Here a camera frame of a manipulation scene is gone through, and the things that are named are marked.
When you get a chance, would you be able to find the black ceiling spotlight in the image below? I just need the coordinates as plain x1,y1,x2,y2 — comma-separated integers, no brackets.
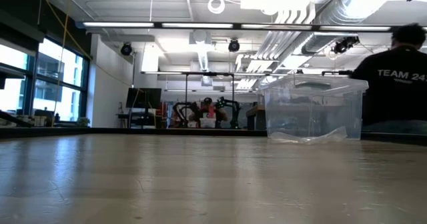
119,42,133,57
228,38,241,53
331,35,361,55

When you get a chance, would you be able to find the yellow cable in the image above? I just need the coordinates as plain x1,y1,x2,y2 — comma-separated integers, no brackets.
35,0,93,128

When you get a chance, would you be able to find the clear plastic container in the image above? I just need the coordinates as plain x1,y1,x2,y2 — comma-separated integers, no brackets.
257,73,369,142

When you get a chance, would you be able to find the black computer monitor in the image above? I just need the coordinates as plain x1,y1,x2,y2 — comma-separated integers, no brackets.
125,87,163,110

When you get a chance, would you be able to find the person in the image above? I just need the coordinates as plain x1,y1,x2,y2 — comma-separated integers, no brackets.
188,97,230,129
350,23,427,135

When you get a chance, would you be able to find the white ring lamp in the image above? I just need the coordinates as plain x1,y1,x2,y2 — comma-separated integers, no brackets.
207,0,227,15

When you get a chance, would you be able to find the black background rig frame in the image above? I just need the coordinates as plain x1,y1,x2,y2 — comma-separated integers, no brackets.
184,71,235,118

